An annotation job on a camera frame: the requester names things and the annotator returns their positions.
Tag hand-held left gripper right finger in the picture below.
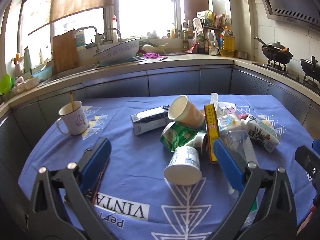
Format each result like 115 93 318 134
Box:
210 138 298 240

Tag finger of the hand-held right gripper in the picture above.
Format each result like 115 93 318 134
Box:
294 139 320 180

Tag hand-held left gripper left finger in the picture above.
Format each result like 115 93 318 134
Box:
26 137 118 240

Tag clear plastic cup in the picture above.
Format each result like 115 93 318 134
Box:
224 130 259 170

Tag small white yogurt cup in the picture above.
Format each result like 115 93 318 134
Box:
186 131 209 158

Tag yellow red box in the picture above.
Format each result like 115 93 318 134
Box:
204 103 220 164

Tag white printed pouch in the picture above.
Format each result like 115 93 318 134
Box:
217 114 247 133

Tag white blue paper cup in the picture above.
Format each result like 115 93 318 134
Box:
163 145 203 186

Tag white green drink carton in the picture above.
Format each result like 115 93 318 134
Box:
245 115 282 154

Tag crushed green paper cup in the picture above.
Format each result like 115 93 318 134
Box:
160 121 200 153

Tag tan paper cup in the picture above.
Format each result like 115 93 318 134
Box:
167 95 206 128

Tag dark blue milk carton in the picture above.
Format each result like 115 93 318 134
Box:
130 106 171 136

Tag white tissue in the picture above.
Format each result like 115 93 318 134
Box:
210 92 220 110

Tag dark smartphone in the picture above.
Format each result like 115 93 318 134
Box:
84 149 111 200

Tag blue printed tablecloth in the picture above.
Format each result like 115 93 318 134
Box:
17 94 317 240

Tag white mug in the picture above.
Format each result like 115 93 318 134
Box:
55 100 90 136

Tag black wok with lid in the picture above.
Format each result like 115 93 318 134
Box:
300 55 320 80

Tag gas stove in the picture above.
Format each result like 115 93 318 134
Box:
252 60 320 93

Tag grey kitchen cabinets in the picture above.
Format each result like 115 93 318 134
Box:
0 65 320 155

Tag blue plastic tub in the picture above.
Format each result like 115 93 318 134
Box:
32 66 54 81

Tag white enamel basin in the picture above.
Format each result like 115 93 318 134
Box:
94 38 141 64

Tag wooden cutting board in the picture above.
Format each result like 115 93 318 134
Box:
52 31 80 74

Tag green plastic bowl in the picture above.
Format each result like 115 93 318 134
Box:
0 74 12 96

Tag white plastic jug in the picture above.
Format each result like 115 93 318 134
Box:
208 29 221 56

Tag white detergent bottle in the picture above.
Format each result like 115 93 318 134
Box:
76 30 87 48

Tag white slim bottle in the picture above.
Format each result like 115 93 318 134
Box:
23 46 32 73

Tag yellow cooking oil bottle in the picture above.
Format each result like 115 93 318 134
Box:
220 26 236 57

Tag dark sauce bottle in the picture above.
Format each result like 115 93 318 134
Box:
197 31 206 54

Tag green onions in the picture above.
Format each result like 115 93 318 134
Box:
139 41 168 53

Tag green label sauce bottle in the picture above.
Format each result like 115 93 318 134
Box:
183 30 190 52

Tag steel faucet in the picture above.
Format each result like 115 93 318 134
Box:
102 28 122 43
72 26 100 53

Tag rack with seasoning packets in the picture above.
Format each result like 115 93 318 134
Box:
192 10 231 28

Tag black wok with handle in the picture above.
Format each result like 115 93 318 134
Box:
254 37 293 65

